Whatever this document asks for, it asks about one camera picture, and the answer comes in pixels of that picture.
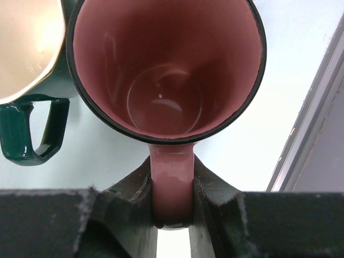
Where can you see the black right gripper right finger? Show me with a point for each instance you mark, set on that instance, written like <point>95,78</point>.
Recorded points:
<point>230,223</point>

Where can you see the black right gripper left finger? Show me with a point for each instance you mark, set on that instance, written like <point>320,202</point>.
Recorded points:
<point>116,222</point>

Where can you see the pink face pattern mug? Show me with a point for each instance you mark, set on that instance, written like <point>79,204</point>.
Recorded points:
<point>170,74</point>

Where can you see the dark green mug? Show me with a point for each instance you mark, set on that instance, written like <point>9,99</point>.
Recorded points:
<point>34,68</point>

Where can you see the grey aluminium frame rail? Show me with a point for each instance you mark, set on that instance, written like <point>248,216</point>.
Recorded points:
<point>311,117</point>

